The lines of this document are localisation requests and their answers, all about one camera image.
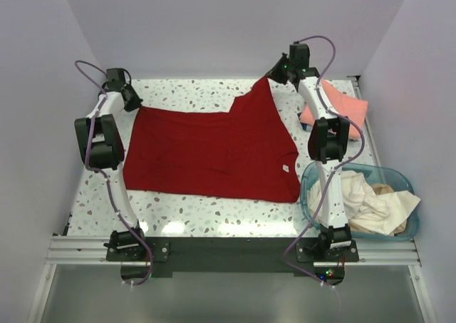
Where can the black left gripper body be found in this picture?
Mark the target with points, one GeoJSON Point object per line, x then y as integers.
{"type": "Point", "coordinates": [135, 101]}

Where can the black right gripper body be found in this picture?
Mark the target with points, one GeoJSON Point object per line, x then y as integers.
{"type": "Point", "coordinates": [280, 72]}

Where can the red t shirt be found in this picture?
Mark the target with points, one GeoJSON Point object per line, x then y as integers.
{"type": "Point", "coordinates": [246, 153]}

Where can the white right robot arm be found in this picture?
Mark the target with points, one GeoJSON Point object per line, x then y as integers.
{"type": "Point", "coordinates": [327, 144]}

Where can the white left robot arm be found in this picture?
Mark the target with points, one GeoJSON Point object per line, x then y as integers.
{"type": "Point", "coordinates": [102, 152]}

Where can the folded salmon pink t shirt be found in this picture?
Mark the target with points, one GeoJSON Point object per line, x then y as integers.
{"type": "Point", "coordinates": [353, 108]}

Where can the folded blue t shirt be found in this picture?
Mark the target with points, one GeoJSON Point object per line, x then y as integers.
{"type": "Point", "coordinates": [305, 126]}

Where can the teal plastic laundry basket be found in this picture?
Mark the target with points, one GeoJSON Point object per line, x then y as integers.
{"type": "Point", "coordinates": [311, 194]}

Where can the cream t shirt in basket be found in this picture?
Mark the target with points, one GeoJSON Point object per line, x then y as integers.
{"type": "Point", "coordinates": [380, 203]}

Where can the aluminium frame rail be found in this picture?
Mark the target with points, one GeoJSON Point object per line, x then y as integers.
{"type": "Point", "coordinates": [90, 249]}

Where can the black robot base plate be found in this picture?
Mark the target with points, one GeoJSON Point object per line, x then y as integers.
{"type": "Point", "coordinates": [162, 257]}

